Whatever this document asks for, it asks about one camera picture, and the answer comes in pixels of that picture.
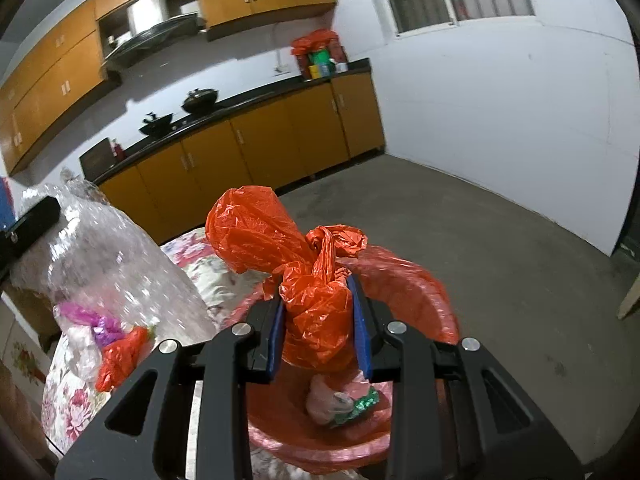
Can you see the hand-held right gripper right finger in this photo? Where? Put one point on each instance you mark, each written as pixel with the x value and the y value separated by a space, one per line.
pixel 362 330

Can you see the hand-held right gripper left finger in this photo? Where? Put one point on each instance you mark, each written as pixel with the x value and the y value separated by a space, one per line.
pixel 275 340

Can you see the orange plastic bag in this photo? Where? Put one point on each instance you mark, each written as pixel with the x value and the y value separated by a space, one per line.
pixel 310 320

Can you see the clear plastic bag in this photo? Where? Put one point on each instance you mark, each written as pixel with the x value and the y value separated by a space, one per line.
pixel 115 270

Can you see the red plastic basket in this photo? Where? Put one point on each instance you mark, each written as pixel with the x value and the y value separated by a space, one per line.
pixel 300 452

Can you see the blue hanging cloth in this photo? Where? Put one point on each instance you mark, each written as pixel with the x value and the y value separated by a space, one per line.
pixel 5 205

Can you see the green foil wrapper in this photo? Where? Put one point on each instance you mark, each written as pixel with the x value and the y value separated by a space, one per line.
pixel 362 402

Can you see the white pink wrapper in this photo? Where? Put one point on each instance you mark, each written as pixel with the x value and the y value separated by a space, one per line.
pixel 322 400

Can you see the brown cutting board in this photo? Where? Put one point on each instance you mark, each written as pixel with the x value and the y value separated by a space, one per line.
pixel 97 157

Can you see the purple foil wrapper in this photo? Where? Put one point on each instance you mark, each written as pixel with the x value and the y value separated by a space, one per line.
pixel 85 317

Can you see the red bottle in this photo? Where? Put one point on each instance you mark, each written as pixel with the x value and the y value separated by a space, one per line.
pixel 118 151

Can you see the white floral box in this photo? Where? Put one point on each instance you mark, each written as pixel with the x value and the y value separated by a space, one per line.
pixel 22 355

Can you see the small orange wrapper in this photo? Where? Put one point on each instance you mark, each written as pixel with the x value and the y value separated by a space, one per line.
pixel 122 355

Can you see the black wok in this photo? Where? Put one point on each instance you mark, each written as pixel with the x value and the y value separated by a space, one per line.
pixel 156 126

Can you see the floral tablecloth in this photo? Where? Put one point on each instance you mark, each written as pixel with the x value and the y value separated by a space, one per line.
pixel 70 410

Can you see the wooden base cabinets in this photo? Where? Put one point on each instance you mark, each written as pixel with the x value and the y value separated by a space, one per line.
pixel 210 160

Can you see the dark pot with lid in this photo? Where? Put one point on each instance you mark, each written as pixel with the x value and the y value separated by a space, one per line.
pixel 200 101

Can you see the steel range hood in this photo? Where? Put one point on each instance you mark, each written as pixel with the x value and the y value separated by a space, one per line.
pixel 145 25

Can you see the yellow box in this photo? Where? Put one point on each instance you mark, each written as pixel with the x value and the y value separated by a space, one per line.
pixel 314 71

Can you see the white cup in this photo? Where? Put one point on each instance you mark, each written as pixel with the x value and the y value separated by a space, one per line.
pixel 342 67

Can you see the green container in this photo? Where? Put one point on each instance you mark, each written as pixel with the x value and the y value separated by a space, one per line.
pixel 318 58

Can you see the red plastic bag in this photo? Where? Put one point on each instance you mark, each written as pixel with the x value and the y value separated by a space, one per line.
pixel 312 40

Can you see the wooden wall cabinets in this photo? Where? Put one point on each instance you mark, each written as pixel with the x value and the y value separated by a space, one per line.
pixel 55 80

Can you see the unpainted wooden frame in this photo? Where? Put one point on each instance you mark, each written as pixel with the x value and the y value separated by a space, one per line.
pixel 631 295

